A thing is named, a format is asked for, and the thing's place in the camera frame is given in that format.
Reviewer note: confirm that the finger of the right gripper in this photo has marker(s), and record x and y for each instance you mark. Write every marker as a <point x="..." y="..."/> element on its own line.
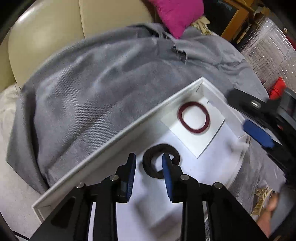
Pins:
<point x="258" y="134"/>

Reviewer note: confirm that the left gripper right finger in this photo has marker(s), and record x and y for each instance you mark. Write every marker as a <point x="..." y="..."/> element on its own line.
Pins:
<point x="228" y="220"/>

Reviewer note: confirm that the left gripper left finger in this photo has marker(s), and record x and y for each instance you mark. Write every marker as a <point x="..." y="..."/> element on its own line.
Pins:
<point x="71" y="218"/>

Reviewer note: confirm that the white jewelry box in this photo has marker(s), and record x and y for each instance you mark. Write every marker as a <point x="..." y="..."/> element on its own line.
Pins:
<point x="215" y="155"/>

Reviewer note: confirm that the person's left hand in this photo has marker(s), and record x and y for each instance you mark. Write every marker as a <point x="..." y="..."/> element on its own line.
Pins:
<point x="265" y="217"/>

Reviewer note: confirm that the cream hair claw clip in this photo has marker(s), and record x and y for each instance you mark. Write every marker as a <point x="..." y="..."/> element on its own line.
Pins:
<point x="262" y="194"/>

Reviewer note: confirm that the red cushion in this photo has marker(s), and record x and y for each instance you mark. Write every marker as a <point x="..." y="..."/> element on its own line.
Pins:
<point x="278" y="89"/>

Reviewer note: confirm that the silver foil insulation board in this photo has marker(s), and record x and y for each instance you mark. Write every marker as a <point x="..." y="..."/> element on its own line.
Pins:
<point x="270" y="54"/>

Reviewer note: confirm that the grey bed blanket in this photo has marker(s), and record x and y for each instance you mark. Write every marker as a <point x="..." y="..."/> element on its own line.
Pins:
<point x="87" y="93"/>

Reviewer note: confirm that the wooden cabinet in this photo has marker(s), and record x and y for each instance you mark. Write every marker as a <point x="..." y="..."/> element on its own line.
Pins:
<point x="226" y="17"/>

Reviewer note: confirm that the magenta pillow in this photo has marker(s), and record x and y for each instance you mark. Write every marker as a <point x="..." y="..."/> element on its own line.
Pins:
<point x="177" y="15"/>

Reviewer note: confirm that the beige leather sofa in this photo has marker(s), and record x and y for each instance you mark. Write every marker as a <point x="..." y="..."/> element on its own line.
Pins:
<point x="38" y="29"/>

